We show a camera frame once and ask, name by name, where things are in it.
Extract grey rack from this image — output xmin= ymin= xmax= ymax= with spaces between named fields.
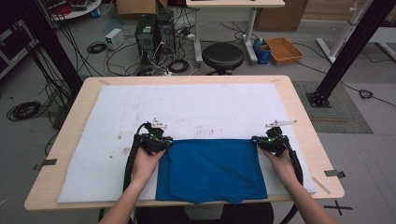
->
xmin=0 ymin=18 xmax=40 ymax=78

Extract thin wooden strip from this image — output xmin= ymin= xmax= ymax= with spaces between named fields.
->
xmin=311 ymin=175 xmax=332 ymax=195

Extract dark grey tape piece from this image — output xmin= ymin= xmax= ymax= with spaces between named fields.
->
xmin=33 ymin=158 xmax=58 ymax=171
xmin=324 ymin=169 xmax=347 ymax=179

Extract black computer tower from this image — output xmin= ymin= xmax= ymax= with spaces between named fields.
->
xmin=134 ymin=14 xmax=158 ymax=64
xmin=156 ymin=10 xmax=176 ymax=55

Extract blue plastic container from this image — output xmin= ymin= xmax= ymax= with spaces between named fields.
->
xmin=252 ymin=37 xmax=272 ymax=64

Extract round white table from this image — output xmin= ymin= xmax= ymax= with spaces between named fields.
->
xmin=40 ymin=0 xmax=103 ymax=22

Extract black cable coil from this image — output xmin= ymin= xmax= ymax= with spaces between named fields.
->
xmin=86 ymin=41 xmax=107 ymax=54
xmin=6 ymin=101 xmax=42 ymax=122
xmin=167 ymin=59 xmax=191 ymax=74
xmin=358 ymin=89 xmax=375 ymax=100

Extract black frame post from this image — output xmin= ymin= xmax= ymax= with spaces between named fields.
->
xmin=15 ymin=0 xmax=83 ymax=94
xmin=306 ymin=0 xmax=396 ymax=108

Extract person's dark trousers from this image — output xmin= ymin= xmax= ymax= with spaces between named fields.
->
xmin=134 ymin=203 xmax=275 ymax=224

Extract white table frame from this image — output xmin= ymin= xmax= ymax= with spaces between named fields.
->
xmin=370 ymin=27 xmax=396 ymax=62

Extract white table mat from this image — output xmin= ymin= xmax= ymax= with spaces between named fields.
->
xmin=57 ymin=83 xmax=318 ymax=203

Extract person's right hand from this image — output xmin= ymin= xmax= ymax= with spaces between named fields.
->
xmin=261 ymin=148 xmax=297 ymax=185

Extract blue t-shirt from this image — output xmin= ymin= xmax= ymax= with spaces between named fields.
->
xmin=154 ymin=138 xmax=269 ymax=205

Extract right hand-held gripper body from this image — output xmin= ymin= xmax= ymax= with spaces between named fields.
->
xmin=262 ymin=119 xmax=298 ymax=158

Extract white instrument box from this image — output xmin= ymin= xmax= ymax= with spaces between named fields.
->
xmin=105 ymin=27 xmax=125 ymax=50

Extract person's left hand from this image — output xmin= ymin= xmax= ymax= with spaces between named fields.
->
xmin=132 ymin=147 xmax=167 ymax=188

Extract white stand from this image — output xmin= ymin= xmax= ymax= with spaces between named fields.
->
xmin=317 ymin=0 xmax=365 ymax=63

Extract grey floor mat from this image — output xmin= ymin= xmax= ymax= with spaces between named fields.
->
xmin=292 ymin=80 xmax=374 ymax=134

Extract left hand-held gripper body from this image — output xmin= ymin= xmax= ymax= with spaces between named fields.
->
xmin=134 ymin=118 xmax=168 ymax=156

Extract black tape cross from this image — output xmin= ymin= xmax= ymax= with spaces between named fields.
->
xmin=323 ymin=200 xmax=354 ymax=217

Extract white desk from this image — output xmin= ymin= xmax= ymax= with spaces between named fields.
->
xmin=185 ymin=0 xmax=286 ymax=64

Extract orange tray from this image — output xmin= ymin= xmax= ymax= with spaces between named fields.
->
xmin=264 ymin=36 xmax=304 ymax=65

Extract black round stool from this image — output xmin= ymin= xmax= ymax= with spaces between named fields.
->
xmin=201 ymin=42 xmax=246 ymax=77

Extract large cardboard box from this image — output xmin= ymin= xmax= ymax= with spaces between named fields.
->
xmin=255 ymin=0 xmax=310 ymax=32

